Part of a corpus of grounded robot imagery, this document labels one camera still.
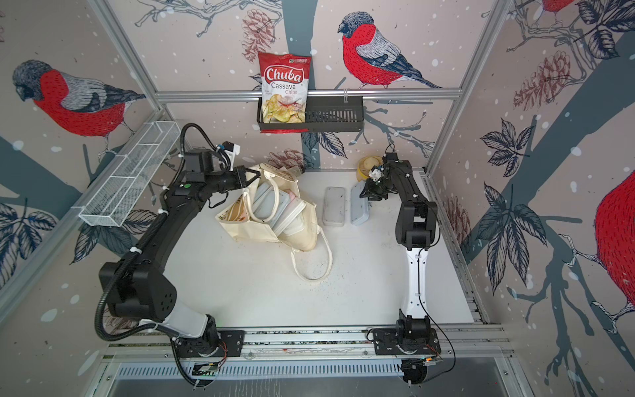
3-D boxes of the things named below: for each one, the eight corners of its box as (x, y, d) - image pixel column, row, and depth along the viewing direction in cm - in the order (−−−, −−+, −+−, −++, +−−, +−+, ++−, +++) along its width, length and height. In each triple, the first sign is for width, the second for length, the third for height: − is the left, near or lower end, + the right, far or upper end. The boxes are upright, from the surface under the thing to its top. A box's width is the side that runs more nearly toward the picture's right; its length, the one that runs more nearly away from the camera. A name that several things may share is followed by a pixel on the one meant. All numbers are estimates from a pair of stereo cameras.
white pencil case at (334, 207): (322, 227, 103) (322, 224, 101) (323, 189, 116) (323, 186, 114) (347, 227, 103) (347, 224, 101) (344, 189, 116) (344, 186, 114)
